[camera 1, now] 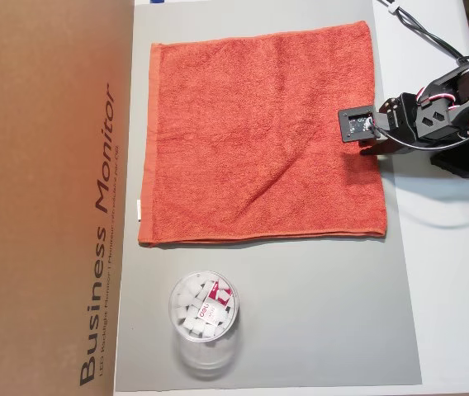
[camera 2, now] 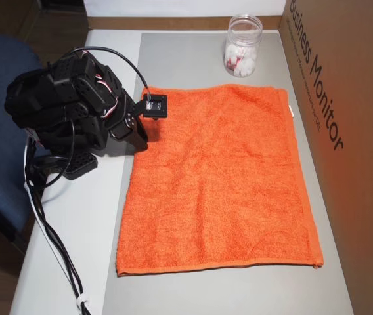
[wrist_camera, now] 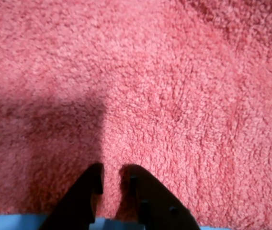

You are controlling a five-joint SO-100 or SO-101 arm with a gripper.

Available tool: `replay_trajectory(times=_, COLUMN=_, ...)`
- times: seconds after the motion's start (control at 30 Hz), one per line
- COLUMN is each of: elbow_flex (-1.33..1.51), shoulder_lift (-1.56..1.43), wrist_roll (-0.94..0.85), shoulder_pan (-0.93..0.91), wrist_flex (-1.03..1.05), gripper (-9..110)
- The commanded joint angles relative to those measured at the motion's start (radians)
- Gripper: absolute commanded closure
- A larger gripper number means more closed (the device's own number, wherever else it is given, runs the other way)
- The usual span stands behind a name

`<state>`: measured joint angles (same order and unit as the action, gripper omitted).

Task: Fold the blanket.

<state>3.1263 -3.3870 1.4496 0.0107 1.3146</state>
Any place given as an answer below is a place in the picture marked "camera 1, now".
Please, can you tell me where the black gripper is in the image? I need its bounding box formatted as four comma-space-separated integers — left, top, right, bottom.
360, 92, 421, 158

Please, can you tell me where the orange terry towel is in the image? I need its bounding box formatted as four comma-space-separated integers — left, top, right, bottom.
137, 19, 387, 248

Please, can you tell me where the grey table mat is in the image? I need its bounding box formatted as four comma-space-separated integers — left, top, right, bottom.
114, 0, 424, 393

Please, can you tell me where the red white paper card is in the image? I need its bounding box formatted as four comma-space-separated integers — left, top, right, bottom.
200, 279, 235, 327

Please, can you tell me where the clear plastic jar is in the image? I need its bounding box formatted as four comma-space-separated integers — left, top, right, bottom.
168, 270, 242, 379

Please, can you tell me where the brown cardboard monitor box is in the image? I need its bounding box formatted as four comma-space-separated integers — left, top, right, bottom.
0, 0, 136, 396

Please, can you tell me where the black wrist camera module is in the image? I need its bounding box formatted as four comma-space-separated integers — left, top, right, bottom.
338, 104, 378, 144

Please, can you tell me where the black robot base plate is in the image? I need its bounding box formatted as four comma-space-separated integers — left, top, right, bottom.
430, 144, 469, 179

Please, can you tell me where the black cable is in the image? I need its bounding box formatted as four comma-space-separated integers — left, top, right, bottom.
395, 7, 469, 63
376, 0, 469, 63

